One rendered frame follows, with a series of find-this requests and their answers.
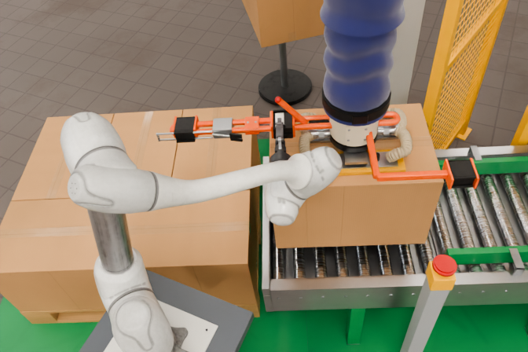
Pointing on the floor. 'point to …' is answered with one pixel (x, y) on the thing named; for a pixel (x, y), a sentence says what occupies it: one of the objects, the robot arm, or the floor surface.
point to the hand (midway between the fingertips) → (280, 124)
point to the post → (427, 309)
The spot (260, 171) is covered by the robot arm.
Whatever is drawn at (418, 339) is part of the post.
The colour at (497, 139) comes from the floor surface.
